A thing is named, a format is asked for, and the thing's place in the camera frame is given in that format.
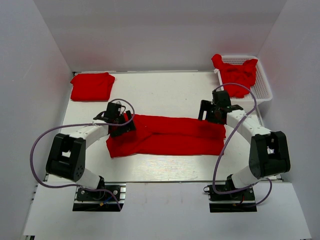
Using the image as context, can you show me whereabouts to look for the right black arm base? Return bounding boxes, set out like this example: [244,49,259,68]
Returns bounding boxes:
[203,185,257,213]

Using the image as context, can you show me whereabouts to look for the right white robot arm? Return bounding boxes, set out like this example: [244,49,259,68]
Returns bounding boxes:
[198,90,291,200]

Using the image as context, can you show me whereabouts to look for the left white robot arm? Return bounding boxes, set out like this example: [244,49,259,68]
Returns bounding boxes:
[45,98,136,200]

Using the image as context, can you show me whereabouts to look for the white plastic basket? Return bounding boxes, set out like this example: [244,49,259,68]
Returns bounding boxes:
[221,55,273,112]

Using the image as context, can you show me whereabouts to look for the red t shirts in basket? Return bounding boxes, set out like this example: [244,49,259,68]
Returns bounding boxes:
[211,54,258,98]

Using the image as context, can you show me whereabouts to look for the red t shirt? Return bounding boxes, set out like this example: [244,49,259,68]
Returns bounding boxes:
[70,72,116,102]
[106,114,226,158]

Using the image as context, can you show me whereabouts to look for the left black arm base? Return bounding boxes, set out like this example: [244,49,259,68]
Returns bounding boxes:
[72,183,126,212]

